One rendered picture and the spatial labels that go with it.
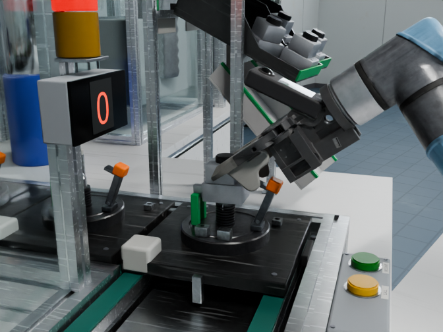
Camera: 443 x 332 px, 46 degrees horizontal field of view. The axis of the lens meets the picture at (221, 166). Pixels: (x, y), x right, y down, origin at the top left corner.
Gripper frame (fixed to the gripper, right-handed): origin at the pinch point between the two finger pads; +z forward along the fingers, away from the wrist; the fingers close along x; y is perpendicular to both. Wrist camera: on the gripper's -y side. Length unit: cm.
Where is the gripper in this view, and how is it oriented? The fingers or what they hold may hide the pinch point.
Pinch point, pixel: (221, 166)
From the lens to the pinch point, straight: 78.8
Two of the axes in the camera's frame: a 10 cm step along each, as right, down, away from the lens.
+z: -7.6, 5.0, 4.1
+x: 3.0, -2.8, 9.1
